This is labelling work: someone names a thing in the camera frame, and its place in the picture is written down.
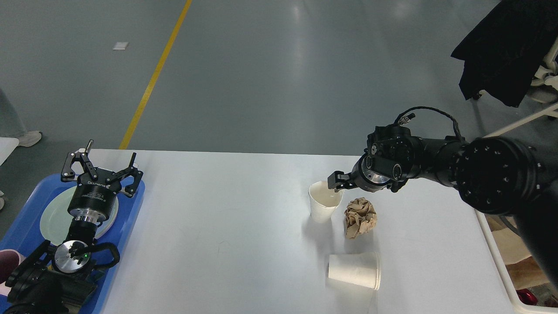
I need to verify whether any beige plastic bin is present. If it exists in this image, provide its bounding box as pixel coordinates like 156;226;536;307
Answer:
476;212;558;314

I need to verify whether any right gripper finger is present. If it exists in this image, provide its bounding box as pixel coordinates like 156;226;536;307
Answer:
327;171;354;192

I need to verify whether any blue plastic tray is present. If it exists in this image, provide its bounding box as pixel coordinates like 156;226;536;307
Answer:
0;174;145;314

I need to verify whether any white paper cup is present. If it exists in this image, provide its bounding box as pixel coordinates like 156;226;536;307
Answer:
327;252;382;290
308;181;344;223

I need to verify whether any person's grey trouser leg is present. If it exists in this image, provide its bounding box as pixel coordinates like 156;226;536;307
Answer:
0;89;27;138

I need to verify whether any lying white paper cup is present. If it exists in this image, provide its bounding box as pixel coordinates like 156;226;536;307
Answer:
327;252;382;290

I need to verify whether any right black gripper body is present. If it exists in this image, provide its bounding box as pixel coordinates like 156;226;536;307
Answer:
350;154;393;193

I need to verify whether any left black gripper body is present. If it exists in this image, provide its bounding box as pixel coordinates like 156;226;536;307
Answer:
67;173;122;223

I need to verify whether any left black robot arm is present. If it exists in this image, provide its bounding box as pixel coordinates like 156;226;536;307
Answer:
1;141;145;314

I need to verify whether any pink ribbed mug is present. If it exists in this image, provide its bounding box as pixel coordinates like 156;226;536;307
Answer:
0;249;26;296

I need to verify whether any black jacket on chair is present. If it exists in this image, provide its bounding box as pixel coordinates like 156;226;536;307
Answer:
452;0;558;108

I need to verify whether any mint green plate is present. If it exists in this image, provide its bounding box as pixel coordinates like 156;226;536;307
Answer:
40;187;119;245

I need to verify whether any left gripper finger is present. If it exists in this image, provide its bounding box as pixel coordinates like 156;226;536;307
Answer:
60;140;99;183
104;153;144;198

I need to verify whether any person's white shoe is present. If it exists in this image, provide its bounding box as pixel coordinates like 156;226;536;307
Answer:
17;131;43;148

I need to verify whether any crumpled brown paper ball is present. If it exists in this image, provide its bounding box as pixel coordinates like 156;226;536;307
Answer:
344;197;378;240

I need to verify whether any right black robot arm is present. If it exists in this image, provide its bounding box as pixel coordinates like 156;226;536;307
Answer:
327;107;558;286

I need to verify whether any white office chair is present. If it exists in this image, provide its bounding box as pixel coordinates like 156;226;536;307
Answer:
484;40;558;137

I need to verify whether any large brown paper bag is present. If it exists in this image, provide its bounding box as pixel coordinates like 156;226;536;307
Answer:
485;215;550;290

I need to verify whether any crushed red soda can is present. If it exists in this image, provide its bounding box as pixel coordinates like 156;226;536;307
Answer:
516;289;538;306

